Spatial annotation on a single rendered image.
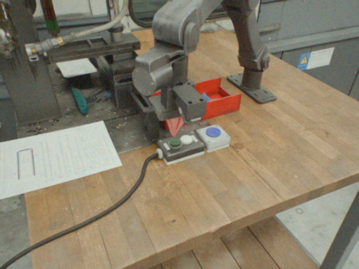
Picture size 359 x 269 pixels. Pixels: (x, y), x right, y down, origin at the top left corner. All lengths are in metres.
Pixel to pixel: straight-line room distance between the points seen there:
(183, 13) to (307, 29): 1.65
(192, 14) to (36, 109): 0.54
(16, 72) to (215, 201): 0.60
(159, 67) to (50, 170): 0.38
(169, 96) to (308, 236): 1.38
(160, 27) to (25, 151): 0.48
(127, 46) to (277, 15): 1.23
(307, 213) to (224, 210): 1.32
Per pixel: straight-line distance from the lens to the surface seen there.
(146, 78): 0.59
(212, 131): 0.82
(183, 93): 0.63
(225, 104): 0.94
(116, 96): 0.96
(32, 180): 0.80
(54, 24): 1.20
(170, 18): 0.62
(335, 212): 2.05
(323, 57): 2.43
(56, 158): 0.84
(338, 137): 0.96
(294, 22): 2.14
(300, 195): 0.76
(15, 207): 2.07
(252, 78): 1.06
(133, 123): 0.92
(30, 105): 0.97
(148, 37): 1.42
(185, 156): 0.78
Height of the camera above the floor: 1.42
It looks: 38 degrees down
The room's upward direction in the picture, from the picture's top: straight up
